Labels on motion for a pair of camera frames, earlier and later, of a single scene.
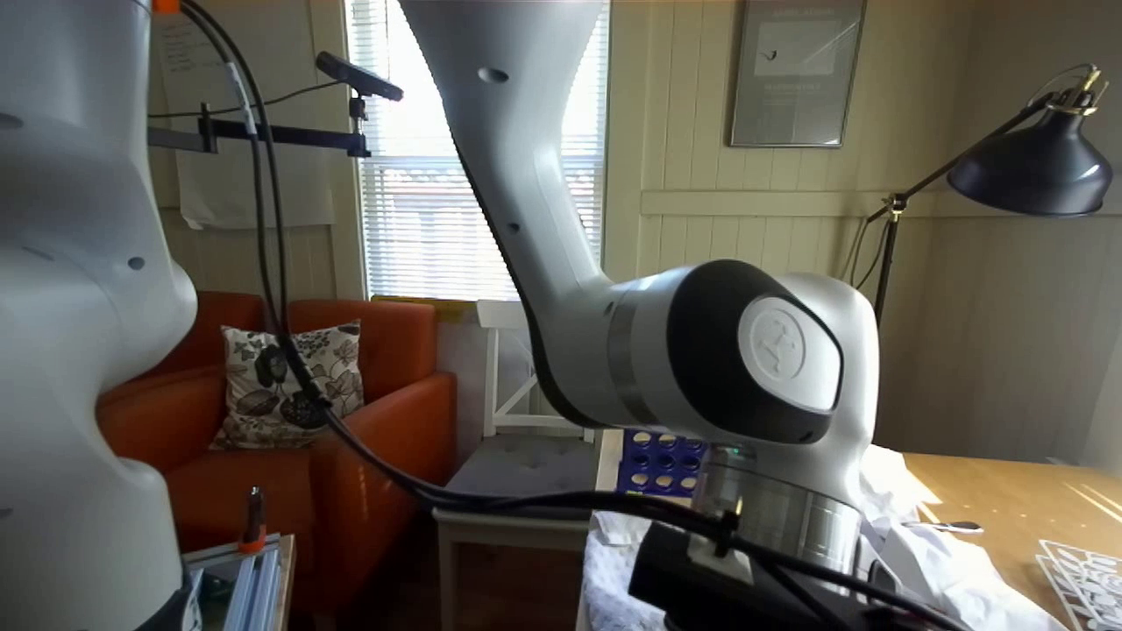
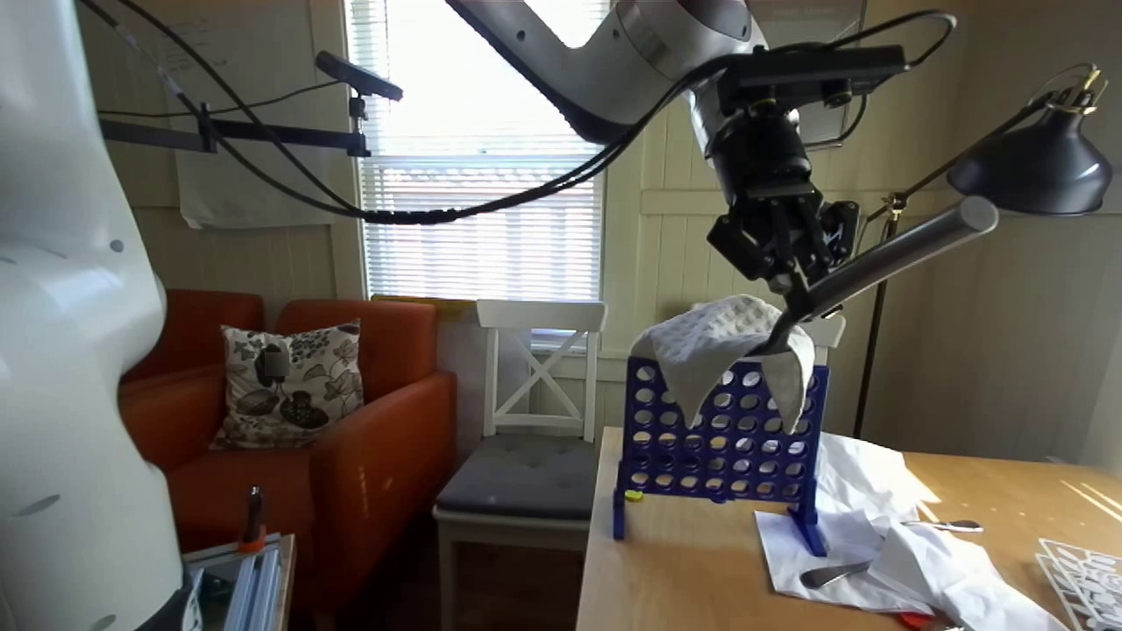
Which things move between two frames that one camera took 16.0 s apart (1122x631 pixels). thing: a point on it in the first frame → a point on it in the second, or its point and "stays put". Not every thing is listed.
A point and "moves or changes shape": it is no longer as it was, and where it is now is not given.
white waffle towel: x=610 y=552 moves or changes shape
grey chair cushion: x=532 y=463 stays put
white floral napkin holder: x=1087 y=586 stays put
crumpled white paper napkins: x=917 y=559 stays put
